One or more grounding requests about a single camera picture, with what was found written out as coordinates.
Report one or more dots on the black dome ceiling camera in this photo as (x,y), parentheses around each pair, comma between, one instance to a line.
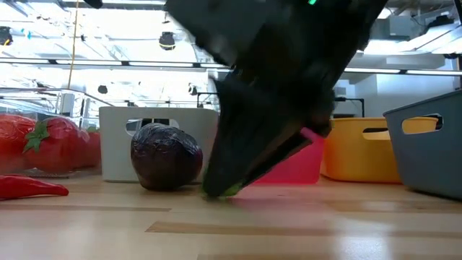
(5,35)
(167,40)

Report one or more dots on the long ceiling light strip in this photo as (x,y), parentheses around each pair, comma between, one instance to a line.
(108,64)
(415,71)

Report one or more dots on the red strawberry green leaves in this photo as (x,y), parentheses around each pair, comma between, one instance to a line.
(94,148)

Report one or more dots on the dark purple cabbage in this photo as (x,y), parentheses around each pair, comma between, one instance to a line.
(166,159)

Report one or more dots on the clear plastic bin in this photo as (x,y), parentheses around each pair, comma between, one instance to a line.
(72,108)

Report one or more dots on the red tomato with green leaf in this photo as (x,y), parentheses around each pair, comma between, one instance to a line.
(57,148)

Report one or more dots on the yellow plastic basket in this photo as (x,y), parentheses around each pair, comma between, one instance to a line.
(361,155)

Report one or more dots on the small black hanging lamp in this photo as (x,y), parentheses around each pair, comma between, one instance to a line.
(103,89)
(192,89)

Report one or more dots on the pink plastic basket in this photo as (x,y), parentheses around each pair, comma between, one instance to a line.
(299,166)

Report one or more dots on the black metal stand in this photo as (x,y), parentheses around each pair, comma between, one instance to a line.
(352,98)

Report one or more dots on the pale grey plastic basket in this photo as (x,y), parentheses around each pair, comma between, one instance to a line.
(115,151)

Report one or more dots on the grey ceiling air unit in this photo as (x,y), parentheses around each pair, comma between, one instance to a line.
(411,27)

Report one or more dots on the small green pepper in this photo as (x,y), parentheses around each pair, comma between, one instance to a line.
(234,190)

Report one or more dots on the long red chili pepper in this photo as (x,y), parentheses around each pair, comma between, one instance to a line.
(29,186)

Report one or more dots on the blue plastic basket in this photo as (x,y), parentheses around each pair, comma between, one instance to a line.
(433,166)

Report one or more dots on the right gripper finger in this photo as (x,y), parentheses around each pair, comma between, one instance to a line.
(245,144)
(323,117)

